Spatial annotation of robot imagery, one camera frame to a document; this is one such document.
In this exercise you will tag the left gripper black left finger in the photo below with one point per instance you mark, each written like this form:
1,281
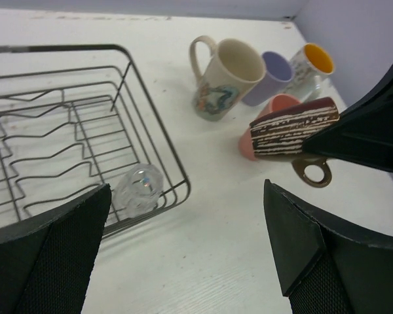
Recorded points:
46,260

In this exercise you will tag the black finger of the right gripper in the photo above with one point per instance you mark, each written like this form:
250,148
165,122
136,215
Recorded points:
364,133

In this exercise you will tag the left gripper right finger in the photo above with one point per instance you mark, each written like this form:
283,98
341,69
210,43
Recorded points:
326,264

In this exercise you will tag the brown ceramic cup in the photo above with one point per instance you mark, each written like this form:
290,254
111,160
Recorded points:
308,119

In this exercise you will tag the white patterned mug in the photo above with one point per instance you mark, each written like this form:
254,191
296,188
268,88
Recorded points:
312,65

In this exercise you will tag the pink plastic cup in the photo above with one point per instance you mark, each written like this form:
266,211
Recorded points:
259,136

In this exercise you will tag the lilac plastic cup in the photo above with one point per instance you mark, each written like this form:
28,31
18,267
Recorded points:
279,73

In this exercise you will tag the small clear glass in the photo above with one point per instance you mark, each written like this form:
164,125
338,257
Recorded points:
139,190

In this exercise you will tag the cream floral mug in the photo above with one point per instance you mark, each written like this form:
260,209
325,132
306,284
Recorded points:
234,69

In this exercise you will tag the black wire dish rack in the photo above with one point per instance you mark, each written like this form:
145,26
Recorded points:
73,117

